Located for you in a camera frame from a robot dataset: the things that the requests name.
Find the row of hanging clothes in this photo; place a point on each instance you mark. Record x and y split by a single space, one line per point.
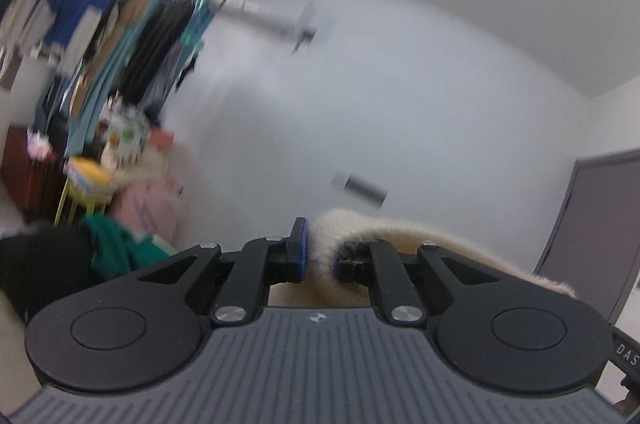
150 34

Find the green garment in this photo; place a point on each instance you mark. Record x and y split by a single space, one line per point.
115 244

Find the pink cloth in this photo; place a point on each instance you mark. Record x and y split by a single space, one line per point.
150 209

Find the black cloth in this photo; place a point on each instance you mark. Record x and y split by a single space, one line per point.
45 264

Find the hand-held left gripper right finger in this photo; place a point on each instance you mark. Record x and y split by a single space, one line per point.
342 269

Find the cream plush cloth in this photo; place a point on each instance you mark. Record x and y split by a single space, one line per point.
142 169

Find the beige fuzzy sock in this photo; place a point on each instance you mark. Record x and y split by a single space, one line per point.
380 229

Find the dark wall fixture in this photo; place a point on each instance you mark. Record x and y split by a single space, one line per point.
305 31

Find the orange box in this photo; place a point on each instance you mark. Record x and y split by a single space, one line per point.
161 140

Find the printed white bag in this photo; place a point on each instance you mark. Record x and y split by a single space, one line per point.
125 134

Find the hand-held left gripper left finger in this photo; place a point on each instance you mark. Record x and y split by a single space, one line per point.
300 249

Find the dark red cabinet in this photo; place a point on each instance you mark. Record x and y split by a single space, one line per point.
30 184

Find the yellow stool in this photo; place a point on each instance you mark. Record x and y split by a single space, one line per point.
87 171

